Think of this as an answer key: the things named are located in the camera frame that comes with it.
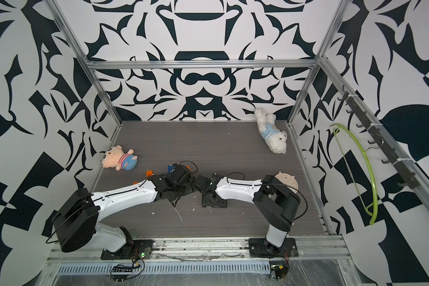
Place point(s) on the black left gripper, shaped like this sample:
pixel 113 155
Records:
pixel 190 187

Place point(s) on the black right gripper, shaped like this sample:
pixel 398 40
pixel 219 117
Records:
pixel 217 205

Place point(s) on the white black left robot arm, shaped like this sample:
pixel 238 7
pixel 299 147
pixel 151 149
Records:
pixel 78 224

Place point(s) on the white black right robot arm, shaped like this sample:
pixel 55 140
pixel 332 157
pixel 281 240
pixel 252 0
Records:
pixel 276 201

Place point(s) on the orange 2x4 lego brick far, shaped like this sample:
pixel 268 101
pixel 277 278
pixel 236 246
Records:
pixel 149 173

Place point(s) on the pink plush pig toy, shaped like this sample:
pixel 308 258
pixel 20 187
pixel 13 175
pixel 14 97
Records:
pixel 116 158

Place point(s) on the white plush dog blue shirt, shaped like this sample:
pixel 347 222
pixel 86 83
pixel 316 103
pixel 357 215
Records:
pixel 275 139

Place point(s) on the green plastic hoop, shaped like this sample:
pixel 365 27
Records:
pixel 371 209

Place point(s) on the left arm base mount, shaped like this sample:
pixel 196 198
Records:
pixel 132 249

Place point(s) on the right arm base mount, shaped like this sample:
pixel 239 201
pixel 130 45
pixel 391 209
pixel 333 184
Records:
pixel 260 247

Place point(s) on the white slotted cable duct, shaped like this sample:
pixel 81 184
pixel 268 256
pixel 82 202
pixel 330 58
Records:
pixel 154 268

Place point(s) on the black wall hook rack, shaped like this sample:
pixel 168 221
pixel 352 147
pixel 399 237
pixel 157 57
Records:
pixel 376 130

